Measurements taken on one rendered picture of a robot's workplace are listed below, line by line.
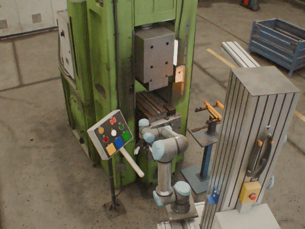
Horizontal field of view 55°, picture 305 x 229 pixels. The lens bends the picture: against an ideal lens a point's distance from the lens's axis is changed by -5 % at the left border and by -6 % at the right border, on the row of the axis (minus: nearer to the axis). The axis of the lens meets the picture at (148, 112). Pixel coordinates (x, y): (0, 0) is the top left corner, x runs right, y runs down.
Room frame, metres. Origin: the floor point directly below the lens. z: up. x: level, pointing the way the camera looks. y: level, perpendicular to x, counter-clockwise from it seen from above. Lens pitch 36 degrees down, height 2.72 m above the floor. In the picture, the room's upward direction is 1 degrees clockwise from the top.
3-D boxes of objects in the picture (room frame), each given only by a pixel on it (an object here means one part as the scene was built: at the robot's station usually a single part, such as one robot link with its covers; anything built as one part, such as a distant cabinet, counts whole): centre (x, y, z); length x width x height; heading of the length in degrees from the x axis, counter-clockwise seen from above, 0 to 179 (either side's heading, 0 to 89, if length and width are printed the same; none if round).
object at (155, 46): (2.56, -0.01, 1.56); 0.42 x 0.39 x 0.40; 31
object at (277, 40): (5.65, -2.71, 0.36); 1.20 x 0.80 x 0.72; 31
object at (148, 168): (2.57, -0.02, 0.23); 0.55 x 0.37 x 0.47; 31
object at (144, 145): (1.85, 0.03, 1.07); 0.09 x 0.08 x 0.12; 10
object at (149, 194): (2.31, -0.11, 0.01); 0.58 x 0.39 x 0.01; 121
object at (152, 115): (2.53, 0.02, 0.96); 0.42 x 0.20 x 0.09; 31
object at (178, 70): (2.63, -0.29, 1.27); 0.09 x 0.02 x 0.17; 121
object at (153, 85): (2.53, 0.02, 1.32); 0.42 x 0.20 x 0.10; 31
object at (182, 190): (1.42, -0.24, 0.98); 0.13 x 0.12 x 0.14; 108
